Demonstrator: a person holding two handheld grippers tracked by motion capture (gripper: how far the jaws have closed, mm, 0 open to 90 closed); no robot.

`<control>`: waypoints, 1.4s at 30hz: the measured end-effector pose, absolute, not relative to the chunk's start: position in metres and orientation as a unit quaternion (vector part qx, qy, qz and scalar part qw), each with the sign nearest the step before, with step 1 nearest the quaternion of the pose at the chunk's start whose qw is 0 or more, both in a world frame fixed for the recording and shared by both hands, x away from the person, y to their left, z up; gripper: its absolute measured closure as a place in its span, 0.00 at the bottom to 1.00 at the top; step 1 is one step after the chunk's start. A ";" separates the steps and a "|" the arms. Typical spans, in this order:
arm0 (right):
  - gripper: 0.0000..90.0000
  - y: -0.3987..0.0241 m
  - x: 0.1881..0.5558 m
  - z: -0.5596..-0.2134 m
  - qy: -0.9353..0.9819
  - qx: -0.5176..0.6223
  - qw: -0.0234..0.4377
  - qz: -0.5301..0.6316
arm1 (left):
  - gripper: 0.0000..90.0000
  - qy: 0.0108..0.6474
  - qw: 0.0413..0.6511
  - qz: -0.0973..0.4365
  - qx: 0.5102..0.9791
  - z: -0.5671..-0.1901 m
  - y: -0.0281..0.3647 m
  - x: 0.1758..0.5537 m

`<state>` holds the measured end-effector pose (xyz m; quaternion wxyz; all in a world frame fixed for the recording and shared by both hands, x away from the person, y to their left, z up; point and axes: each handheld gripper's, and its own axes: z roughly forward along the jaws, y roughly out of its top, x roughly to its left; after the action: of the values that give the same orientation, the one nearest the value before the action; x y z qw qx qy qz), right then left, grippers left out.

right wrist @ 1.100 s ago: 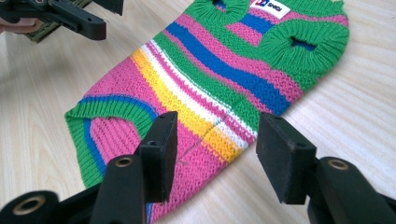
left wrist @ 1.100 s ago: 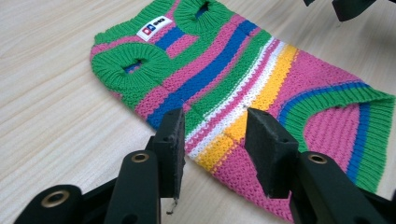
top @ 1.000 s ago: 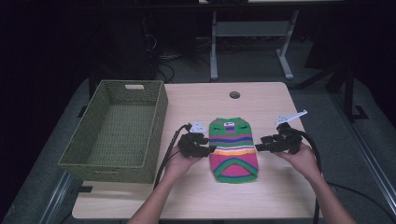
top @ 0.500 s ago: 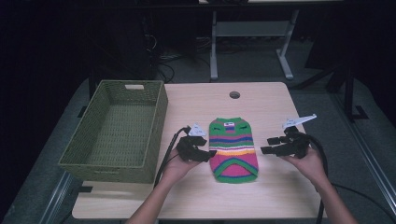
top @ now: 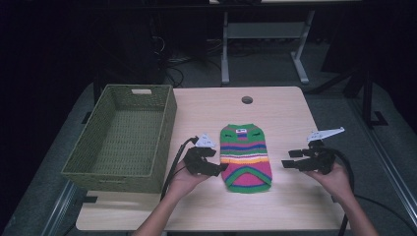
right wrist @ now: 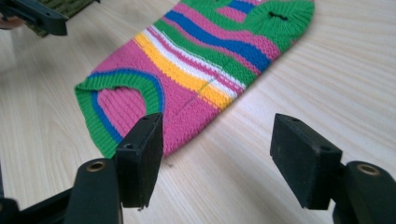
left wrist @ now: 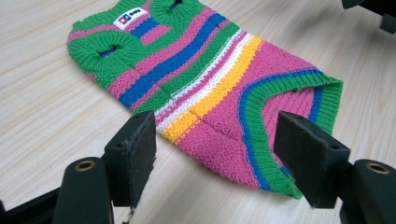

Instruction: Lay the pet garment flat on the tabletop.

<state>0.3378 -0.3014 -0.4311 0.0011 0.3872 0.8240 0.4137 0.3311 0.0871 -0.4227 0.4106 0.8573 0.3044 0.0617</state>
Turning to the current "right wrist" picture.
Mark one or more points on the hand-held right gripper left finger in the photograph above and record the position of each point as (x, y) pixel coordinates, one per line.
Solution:
(140, 161)

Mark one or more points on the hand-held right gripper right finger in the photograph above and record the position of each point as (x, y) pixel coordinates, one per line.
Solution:
(305, 161)

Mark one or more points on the striped knitted pet sweater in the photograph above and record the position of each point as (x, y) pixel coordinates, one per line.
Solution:
(193, 62)

